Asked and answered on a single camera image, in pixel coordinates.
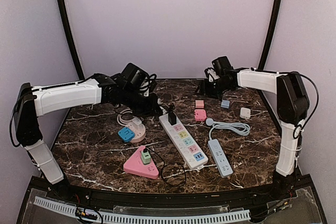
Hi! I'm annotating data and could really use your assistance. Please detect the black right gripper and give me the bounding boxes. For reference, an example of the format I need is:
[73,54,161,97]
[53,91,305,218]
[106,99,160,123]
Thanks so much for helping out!
[195,77,232,99]

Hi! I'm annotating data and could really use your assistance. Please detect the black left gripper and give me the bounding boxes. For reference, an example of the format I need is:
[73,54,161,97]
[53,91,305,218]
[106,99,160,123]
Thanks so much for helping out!
[121,86,163,117]

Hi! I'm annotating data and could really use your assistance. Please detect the peach cube plug adapter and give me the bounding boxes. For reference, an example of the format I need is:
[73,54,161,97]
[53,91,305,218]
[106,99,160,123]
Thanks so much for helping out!
[195,100,205,109]

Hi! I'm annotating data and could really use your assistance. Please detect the pink square plug adapter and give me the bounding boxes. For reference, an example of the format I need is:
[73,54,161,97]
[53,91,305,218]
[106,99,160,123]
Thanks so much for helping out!
[194,109,207,122]

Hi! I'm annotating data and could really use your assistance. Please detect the light blue cube adapter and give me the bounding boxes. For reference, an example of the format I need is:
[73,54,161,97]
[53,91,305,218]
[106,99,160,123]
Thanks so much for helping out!
[220,100,230,109]

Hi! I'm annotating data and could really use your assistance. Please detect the white cube plug adapter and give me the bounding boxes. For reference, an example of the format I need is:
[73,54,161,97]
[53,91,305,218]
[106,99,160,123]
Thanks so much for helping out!
[239,108,251,120]

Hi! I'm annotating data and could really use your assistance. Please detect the white multi-socket power strip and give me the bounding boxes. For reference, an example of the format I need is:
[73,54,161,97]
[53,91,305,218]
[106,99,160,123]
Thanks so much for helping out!
[159,113,208,170]

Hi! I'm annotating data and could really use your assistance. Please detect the light blue power strip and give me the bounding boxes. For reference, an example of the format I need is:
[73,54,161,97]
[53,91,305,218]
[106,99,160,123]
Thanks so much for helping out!
[208,139,233,178]

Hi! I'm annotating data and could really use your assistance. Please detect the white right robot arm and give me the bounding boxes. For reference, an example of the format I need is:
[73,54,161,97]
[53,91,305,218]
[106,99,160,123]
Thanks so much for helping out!
[195,68,312,177]

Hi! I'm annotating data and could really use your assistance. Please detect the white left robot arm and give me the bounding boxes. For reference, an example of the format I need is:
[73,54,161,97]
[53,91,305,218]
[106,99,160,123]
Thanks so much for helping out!
[9,73,163,201]

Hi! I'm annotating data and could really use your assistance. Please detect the round pink power socket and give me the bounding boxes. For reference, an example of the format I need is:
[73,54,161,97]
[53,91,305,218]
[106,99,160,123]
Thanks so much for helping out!
[126,122,146,143]

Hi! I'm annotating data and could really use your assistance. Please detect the blue square plug adapter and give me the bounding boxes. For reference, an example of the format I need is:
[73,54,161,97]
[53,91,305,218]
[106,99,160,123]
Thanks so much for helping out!
[118,126,135,143]

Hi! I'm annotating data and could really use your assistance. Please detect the pink triangular power socket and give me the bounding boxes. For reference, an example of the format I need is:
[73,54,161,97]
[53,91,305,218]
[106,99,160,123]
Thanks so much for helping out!
[123,145,159,179]

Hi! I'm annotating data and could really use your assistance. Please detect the green charger adapter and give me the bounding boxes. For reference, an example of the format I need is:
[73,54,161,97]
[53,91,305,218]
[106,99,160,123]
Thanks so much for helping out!
[141,148,151,165]

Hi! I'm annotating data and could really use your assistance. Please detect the white coiled round-socket cable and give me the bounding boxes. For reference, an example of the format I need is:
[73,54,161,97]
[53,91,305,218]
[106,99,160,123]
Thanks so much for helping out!
[117,108,144,126]

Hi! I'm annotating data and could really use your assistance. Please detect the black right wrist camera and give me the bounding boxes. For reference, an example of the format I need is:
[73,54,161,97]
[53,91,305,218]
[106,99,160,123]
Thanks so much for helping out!
[212,56,233,76]

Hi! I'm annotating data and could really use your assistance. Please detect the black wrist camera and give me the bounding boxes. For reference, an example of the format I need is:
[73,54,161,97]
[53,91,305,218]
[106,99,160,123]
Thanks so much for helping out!
[121,62,149,90]
[212,56,233,76]

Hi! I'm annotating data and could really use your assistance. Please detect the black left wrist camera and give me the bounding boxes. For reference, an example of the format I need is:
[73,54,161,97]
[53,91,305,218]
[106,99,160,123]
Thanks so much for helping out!
[121,62,149,90]

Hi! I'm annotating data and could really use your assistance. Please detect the black looped charger cable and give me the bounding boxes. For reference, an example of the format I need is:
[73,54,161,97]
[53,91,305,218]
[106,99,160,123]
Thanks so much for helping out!
[145,145,187,187]

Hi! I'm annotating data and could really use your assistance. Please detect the light blue strip cable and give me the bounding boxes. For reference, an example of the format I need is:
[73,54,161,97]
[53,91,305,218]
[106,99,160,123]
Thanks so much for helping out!
[205,118,251,141]

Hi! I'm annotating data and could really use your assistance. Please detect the white slotted cable tray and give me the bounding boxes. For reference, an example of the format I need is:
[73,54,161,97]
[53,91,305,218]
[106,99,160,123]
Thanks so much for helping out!
[33,196,250,223]

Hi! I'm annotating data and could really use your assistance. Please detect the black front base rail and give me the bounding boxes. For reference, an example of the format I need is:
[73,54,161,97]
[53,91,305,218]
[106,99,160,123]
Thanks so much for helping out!
[16,175,327,223]

